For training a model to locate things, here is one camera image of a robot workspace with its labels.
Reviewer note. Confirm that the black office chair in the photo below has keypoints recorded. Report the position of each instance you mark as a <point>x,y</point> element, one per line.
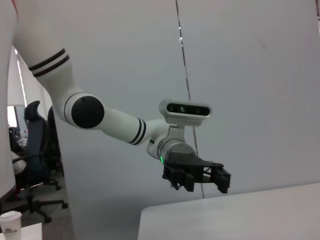
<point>53,140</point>

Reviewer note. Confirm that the dark blue office chair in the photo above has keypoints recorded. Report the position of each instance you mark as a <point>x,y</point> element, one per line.
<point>36,140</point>

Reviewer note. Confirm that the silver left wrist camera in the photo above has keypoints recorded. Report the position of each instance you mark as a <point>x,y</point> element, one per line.
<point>187,110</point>

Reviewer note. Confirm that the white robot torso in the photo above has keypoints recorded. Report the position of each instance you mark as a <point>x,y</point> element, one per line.
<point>3,125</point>

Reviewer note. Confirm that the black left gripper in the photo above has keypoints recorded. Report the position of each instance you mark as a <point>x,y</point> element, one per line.
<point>185,160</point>

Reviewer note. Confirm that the white paper cup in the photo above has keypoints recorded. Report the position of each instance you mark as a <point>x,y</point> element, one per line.
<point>10,225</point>

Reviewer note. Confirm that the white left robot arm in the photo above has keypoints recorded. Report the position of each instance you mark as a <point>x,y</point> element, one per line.
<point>117,122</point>

